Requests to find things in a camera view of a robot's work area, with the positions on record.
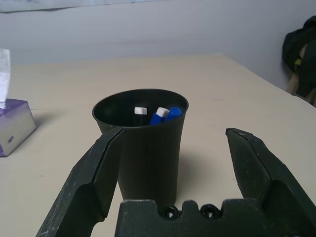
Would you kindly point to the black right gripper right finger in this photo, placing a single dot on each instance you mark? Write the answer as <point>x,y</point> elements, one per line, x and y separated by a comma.
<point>259,172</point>

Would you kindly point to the white pen black cap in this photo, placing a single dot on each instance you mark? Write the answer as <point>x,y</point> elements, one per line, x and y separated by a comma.
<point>140,110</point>

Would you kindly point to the blue capped marker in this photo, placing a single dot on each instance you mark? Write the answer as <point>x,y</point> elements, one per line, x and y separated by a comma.
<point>174,113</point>

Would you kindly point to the dark jacket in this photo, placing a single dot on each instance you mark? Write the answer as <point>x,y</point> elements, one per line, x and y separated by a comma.
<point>306,39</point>

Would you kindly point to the black plastic cup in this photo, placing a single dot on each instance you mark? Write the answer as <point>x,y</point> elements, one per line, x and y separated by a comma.
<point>153,153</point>

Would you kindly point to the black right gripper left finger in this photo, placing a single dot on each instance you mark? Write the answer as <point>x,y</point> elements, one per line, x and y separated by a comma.
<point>93,177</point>

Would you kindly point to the yellow-green cushion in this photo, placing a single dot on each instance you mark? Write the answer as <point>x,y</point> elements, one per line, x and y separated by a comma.
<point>298,62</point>

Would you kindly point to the purple tissue box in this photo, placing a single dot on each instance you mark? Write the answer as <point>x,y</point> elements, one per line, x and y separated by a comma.
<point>14,128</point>

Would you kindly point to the blue white marker pen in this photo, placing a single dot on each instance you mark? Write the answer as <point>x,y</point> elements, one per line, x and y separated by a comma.
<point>156,119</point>

